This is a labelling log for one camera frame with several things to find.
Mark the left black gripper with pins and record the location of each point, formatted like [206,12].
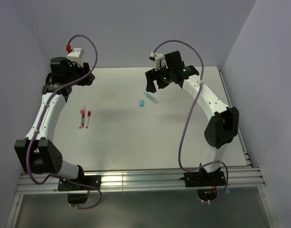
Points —
[83,70]

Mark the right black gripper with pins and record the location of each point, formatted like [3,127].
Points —
[152,75]

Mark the light blue highlighter pen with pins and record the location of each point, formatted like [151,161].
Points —
[150,97]

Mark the light blue highlighter cap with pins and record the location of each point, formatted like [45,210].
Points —
[141,103]

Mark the white pen pink tip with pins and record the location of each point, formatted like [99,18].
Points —
[82,112]

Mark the dark red pen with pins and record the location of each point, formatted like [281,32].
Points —
[84,107]

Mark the white pen red tip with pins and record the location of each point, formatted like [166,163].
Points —
[88,120]

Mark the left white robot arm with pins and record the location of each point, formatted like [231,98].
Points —
[36,152]

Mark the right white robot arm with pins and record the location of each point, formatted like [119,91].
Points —
[223,120]

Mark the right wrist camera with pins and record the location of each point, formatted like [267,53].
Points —
[158,59]

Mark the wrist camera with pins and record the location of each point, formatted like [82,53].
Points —
[75,55]
[158,59]

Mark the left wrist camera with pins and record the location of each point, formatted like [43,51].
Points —
[75,55]

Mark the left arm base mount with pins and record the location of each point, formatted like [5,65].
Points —
[78,193]

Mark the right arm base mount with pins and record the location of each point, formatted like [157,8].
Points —
[202,178]

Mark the aluminium frame rail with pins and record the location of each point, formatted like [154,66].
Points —
[145,180]

